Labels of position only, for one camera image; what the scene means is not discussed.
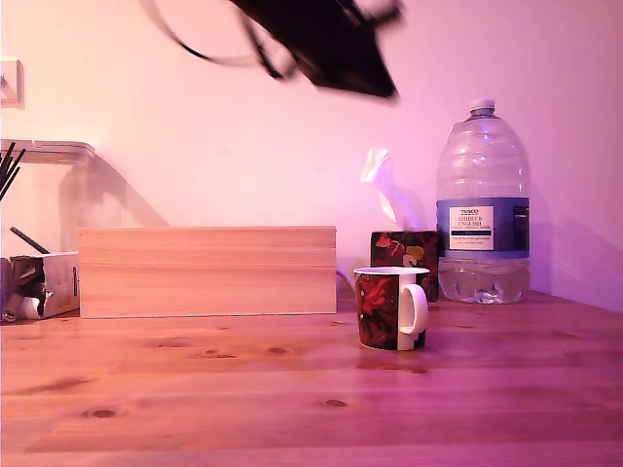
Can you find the white roll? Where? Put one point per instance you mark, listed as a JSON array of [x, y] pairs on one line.
[[26, 307]]

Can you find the large clear water bottle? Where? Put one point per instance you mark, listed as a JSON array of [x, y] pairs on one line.
[[482, 194]]

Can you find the silver carton box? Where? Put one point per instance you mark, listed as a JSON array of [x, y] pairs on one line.
[[57, 282]]

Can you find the black stick in carton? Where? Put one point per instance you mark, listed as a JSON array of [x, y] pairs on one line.
[[30, 241]]

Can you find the white wall plate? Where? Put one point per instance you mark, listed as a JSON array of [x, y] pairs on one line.
[[10, 85]]

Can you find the thin black reed stick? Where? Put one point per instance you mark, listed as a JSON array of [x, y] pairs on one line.
[[10, 181], [13, 168], [7, 158]]

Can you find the long wooden box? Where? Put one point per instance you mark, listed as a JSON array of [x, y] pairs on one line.
[[204, 272]]

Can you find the clear acrylic container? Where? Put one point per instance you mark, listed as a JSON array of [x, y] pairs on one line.
[[58, 151]]

